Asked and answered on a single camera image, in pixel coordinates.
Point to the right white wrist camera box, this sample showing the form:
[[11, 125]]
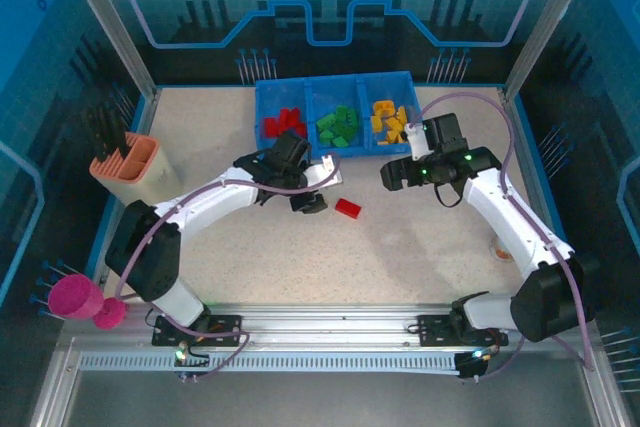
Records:
[[415, 141]]

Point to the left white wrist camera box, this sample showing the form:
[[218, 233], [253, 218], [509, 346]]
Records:
[[325, 172]]

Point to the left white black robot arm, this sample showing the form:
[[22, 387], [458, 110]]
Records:
[[200, 202]]

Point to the green lego plate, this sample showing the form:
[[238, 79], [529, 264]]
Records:
[[326, 136]]

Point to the small clear dish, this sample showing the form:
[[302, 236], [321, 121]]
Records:
[[501, 249]]

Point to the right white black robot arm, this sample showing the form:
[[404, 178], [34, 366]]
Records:
[[505, 217]]

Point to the orange round lego gear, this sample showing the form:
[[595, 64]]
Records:
[[383, 107]]

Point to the green lego brick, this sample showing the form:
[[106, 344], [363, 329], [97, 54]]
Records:
[[347, 115], [351, 132], [327, 122], [341, 142]]

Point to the blue three-compartment bin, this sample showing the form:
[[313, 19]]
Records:
[[312, 92]]

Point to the aluminium frame post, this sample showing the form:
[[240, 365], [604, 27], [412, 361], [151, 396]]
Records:
[[550, 22], [107, 22]]

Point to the small pink sponge ball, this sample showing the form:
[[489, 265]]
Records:
[[111, 313]]

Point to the aluminium front rail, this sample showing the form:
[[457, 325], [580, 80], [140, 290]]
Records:
[[325, 327]]

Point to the small black controller box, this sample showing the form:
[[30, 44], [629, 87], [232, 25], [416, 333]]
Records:
[[470, 369], [197, 359]]

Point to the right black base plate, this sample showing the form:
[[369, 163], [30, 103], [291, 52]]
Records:
[[435, 329]]

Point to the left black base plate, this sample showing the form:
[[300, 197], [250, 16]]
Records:
[[225, 329]]

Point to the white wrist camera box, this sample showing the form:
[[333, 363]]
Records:
[[325, 172], [415, 141]]

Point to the orange lego slope brick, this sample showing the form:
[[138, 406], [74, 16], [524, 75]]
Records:
[[401, 112]]

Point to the beige orange utensil holder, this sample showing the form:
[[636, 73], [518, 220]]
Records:
[[145, 172]]

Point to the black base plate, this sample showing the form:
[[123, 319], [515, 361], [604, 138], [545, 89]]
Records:
[[225, 329], [435, 329]]

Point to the large pink sponge cylinder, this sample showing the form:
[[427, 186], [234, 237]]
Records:
[[72, 297]]

